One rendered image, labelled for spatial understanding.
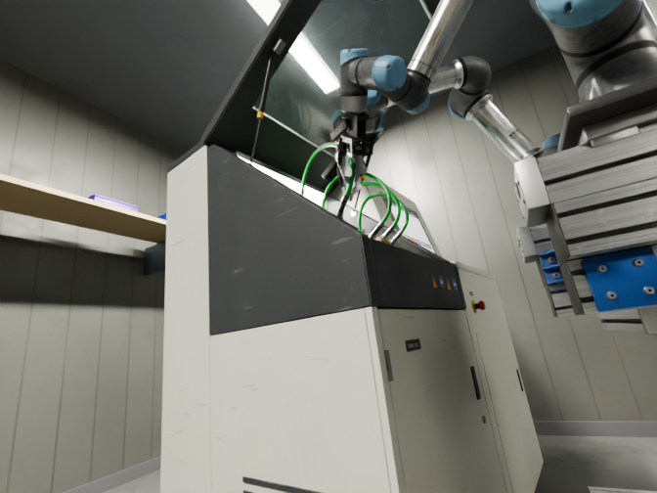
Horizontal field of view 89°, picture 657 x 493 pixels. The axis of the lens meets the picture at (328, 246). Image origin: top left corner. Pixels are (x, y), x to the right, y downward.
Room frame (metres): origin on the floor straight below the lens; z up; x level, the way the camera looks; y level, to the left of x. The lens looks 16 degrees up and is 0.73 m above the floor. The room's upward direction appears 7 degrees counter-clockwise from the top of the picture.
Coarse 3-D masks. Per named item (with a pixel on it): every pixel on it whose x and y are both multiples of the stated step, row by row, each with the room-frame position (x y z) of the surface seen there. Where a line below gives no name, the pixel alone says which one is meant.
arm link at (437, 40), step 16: (448, 0) 0.62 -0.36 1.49; (464, 0) 0.62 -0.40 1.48; (448, 16) 0.64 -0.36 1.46; (464, 16) 0.65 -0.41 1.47; (432, 32) 0.66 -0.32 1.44; (448, 32) 0.66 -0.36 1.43; (416, 48) 0.70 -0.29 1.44; (432, 48) 0.68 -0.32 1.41; (448, 48) 0.69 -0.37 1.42; (416, 64) 0.70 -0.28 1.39; (432, 64) 0.70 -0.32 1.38; (416, 80) 0.72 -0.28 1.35; (416, 96) 0.74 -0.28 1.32; (416, 112) 0.80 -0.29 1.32
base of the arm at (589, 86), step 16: (624, 48) 0.45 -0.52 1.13; (640, 48) 0.44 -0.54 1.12; (656, 48) 0.45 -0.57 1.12; (592, 64) 0.48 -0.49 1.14; (608, 64) 0.46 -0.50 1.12; (624, 64) 0.45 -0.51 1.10; (640, 64) 0.44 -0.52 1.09; (656, 64) 0.43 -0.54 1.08; (592, 80) 0.49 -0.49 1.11; (608, 80) 0.46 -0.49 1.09; (624, 80) 0.45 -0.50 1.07; (640, 80) 0.44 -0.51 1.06; (592, 96) 0.49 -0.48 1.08
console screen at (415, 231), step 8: (384, 200) 1.57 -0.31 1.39; (392, 200) 1.67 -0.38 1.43; (392, 208) 1.61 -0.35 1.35; (408, 208) 1.84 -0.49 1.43; (392, 216) 1.56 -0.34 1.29; (400, 216) 1.66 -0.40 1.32; (416, 216) 1.91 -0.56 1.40; (400, 224) 1.60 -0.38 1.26; (408, 224) 1.71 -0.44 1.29; (416, 224) 1.84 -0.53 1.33; (408, 232) 1.65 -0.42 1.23; (416, 232) 1.77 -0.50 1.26; (424, 232) 1.90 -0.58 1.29; (416, 240) 1.71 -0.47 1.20; (424, 240) 1.83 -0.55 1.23; (432, 248) 1.88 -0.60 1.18
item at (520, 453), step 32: (384, 192) 1.64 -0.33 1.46; (384, 224) 1.44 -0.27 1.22; (480, 288) 1.50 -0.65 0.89; (480, 320) 1.39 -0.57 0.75; (480, 352) 1.30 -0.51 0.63; (512, 352) 1.77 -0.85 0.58; (512, 384) 1.62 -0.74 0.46; (512, 416) 1.50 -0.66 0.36; (512, 448) 1.40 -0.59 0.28; (512, 480) 1.32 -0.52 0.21
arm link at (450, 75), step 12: (456, 60) 0.92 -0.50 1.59; (468, 60) 0.91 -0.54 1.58; (480, 60) 0.92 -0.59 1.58; (444, 72) 0.92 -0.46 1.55; (456, 72) 0.93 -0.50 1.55; (468, 72) 0.92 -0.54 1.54; (480, 72) 0.93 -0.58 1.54; (432, 84) 0.94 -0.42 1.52; (444, 84) 0.95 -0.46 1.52; (456, 84) 0.96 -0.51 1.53; (468, 84) 0.97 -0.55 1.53; (480, 84) 0.97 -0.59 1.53; (372, 96) 0.92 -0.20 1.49; (372, 108) 0.97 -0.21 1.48
